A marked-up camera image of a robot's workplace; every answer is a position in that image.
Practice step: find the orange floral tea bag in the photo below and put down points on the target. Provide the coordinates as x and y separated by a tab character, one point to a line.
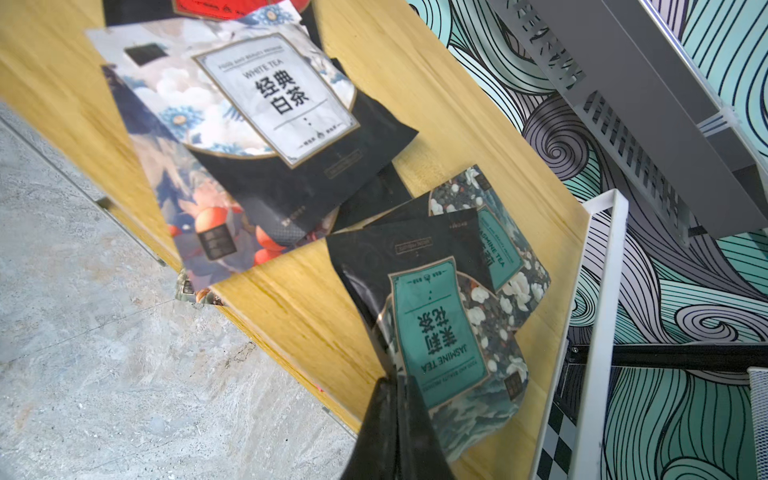
210	230

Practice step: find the jasmine tea bag front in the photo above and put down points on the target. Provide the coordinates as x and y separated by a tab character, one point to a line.
424	291

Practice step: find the red tea bag top shelf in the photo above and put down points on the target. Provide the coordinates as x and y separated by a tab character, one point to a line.
240	6

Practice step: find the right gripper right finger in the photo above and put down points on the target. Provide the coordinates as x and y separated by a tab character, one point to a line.
419	454

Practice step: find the jasmine tea bag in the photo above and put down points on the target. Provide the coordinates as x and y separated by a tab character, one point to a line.
424	291
518	277

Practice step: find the black perforated wall tray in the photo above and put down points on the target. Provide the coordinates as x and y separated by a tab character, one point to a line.
621	70

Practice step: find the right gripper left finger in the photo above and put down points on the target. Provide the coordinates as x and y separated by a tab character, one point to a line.
375	452

